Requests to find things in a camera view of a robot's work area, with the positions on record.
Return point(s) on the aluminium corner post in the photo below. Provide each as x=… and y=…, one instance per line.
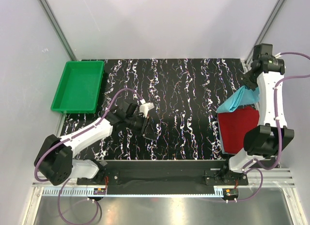
x=59, y=32
x=266, y=27

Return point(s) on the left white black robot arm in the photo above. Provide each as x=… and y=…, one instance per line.
x=55, y=160

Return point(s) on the right aluminium corner post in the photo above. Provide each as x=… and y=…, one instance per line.
x=266, y=27

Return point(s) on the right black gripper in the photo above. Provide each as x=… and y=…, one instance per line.
x=247, y=82

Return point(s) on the white slotted cable duct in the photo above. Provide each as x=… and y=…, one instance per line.
x=94, y=192

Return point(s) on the green plastic bin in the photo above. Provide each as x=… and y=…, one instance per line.
x=79, y=87

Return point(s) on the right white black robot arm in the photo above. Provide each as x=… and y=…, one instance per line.
x=263, y=145

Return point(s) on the left aluminium corner post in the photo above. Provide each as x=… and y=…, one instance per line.
x=59, y=32

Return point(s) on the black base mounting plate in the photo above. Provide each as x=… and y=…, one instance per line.
x=163, y=188

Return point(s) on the black marble pattern mat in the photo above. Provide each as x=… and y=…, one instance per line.
x=186, y=94

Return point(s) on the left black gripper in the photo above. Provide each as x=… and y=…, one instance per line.
x=148, y=132

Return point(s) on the folded red shirt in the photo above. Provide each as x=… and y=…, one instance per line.
x=233, y=127

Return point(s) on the cyan polo shirt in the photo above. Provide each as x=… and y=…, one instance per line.
x=243, y=96

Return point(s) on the aluminium frame rail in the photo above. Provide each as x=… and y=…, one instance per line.
x=280, y=177

